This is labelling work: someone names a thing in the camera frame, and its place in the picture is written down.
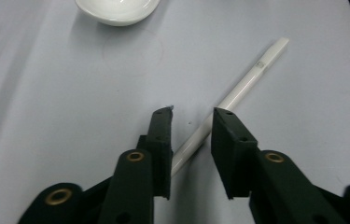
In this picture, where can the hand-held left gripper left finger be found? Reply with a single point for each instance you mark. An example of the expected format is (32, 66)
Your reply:
(160, 155)

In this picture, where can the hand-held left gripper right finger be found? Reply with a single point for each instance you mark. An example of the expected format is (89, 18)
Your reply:
(235, 155)

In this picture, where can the white ceramic spoon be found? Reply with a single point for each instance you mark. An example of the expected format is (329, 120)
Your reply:
(116, 12)

